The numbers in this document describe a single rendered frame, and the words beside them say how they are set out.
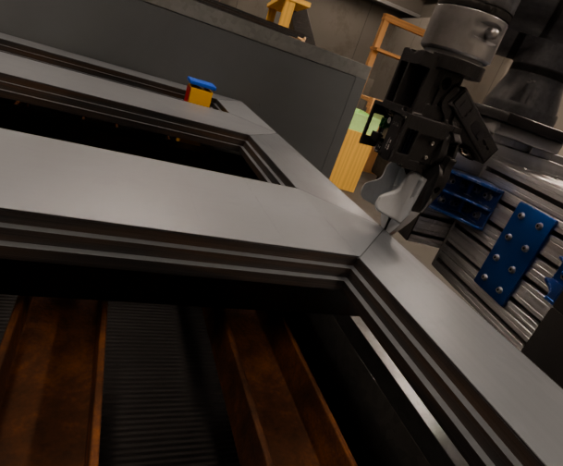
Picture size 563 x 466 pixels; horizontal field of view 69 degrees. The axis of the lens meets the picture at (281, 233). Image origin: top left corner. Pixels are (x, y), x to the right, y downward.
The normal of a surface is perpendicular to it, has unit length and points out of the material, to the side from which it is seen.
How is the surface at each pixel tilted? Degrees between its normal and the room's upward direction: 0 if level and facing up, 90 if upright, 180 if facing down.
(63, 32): 90
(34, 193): 0
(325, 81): 90
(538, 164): 90
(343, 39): 90
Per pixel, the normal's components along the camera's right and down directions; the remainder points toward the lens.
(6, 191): 0.31, -0.87
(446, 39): -0.62, 0.14
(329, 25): 0.18, 0.45
